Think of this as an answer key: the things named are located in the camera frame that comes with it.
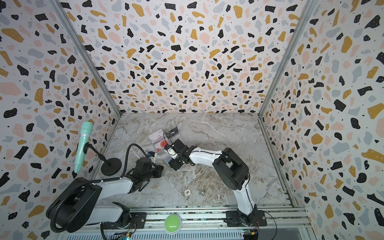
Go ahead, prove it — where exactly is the red circle credit card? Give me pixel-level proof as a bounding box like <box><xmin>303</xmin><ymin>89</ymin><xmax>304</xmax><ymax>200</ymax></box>
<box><xmin>156</xmin><ymin>141</ymin><xmax>167</xmax><ymax>152</ymax></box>

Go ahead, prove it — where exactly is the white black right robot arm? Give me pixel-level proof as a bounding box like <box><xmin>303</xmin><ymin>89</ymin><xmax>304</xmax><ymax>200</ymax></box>
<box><xmin>165</xmin><ymin>140</ymin><xmax>257</xmax><ymax>216</ymax></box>

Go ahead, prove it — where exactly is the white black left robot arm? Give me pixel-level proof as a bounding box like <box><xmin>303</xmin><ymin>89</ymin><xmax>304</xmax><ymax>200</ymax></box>
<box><xmin>46</xmin><ymin>157</ymin><xmax>164</xmax><ymax>233</ymax></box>

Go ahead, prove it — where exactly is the clear acrylic card box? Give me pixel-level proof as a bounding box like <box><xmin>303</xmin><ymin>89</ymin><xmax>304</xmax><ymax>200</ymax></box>
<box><xmin>149</xmin><ymin>127</ymin><xmax>179</xmax><ymax>159</ymax></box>

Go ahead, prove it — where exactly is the black microphone stand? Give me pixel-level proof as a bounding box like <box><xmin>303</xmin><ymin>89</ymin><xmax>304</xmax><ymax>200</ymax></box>
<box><xmin>83</xmin><ymin>143</ymin><xmax>122</xmax><ymax>176</ymax></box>

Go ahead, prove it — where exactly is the green push button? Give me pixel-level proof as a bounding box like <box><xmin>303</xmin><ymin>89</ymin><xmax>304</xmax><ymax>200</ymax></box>
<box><xmin>164</xmin><ymin>214</ymin><xmax>182</xmax><ymax>235</ymax></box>

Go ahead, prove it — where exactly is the mint green microphone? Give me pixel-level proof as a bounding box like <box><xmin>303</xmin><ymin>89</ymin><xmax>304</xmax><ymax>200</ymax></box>
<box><xmin>74</xmin><ymin>122</ymin><xmax>93</xmax><ymax>174</ymax></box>

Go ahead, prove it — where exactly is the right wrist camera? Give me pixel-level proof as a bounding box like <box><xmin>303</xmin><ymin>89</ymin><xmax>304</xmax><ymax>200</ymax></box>
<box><xmin>165</xmin><ymin>145</ymin><xmax>177</xmax><ymax>158</ymax></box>

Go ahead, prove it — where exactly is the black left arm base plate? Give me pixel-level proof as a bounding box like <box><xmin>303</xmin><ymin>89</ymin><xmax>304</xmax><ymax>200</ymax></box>
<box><xmin>103</xmin><ymin>212</ymin><xmax>147</xmax><ymax>231</ymax></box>

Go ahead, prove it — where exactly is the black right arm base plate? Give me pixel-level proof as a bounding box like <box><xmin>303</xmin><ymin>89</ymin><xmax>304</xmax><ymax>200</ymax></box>
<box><xmin>224</xmin><ymin>210</ymin><xmax>267</xmax><ymax>228</ymax></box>

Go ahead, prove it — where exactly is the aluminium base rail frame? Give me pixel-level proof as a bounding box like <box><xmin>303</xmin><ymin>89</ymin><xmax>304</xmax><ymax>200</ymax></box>
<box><xmin>56</xmin><ymin>205</ymin><xmax>319</xmax><ymax>240</ymax></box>

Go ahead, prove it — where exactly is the aluminium left corner post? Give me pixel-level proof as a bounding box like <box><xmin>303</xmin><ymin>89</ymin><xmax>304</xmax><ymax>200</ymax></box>
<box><xmin>48</xmin><ymin>1</ymin><xmax>122</xmax><ymax>118</ymax></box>

